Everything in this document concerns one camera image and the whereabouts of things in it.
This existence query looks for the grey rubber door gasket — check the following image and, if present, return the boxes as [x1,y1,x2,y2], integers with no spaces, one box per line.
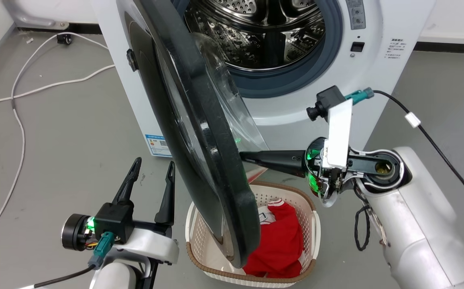
[171,0,344,99]

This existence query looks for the beige plastic laundry basket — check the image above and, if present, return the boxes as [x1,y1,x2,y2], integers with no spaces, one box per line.
[185,180,321,289]

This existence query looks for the white floor cable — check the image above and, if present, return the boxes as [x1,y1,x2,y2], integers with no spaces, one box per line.
[0,64,116,117]
[0,32,109,253]

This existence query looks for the perforated steel washer drum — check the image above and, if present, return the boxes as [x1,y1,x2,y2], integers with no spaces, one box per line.
[183,0,326,73]

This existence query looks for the white front-load washing machine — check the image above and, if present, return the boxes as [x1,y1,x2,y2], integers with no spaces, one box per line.
[91,0,437,190]

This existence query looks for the black round washing machine door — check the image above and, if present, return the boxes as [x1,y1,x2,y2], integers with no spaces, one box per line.
[116,0,270,269]

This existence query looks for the black left camera cable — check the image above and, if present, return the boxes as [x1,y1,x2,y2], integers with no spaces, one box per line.
[33,265,96,289]

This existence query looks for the teal camera cable plug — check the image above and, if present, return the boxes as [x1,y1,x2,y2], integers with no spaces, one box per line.
[344,87,375,106]
[88,232,116,269]

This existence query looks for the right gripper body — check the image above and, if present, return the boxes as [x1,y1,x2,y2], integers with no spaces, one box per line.
[304,137,353,208]

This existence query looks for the teal right camera cable plug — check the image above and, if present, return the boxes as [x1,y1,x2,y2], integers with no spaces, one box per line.
[344,87,375,106]

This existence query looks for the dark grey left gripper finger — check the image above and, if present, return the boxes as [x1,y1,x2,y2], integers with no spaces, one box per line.
[154,161,176,226]
[112,157,142,205]

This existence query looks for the red white garment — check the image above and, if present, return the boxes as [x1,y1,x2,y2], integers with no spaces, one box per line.
[242,198,305,279]

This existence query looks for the black text instruction label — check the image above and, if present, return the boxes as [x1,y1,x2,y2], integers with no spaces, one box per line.
[385,38,405,60]

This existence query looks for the teal left camera cable plug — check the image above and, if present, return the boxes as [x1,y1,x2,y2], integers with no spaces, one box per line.
[88,232,116,269]

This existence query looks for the thin black braided arm cable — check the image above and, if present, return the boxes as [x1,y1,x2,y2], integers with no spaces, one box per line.
[354,189,373,252]

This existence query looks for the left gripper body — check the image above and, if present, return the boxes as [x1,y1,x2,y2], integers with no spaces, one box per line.
[61,214,180,266]

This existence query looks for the white right camera mount bracket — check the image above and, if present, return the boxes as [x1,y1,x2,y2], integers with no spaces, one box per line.
[322,99,354,169]

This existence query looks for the blue white energy label sticker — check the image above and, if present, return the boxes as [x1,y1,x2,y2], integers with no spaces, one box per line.
[144,134,173,157]

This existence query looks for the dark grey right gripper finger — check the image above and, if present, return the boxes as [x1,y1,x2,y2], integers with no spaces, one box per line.
[240,150,307,178]

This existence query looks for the grey metal stand foot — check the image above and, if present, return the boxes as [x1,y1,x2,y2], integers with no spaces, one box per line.
[2,0,70,31]

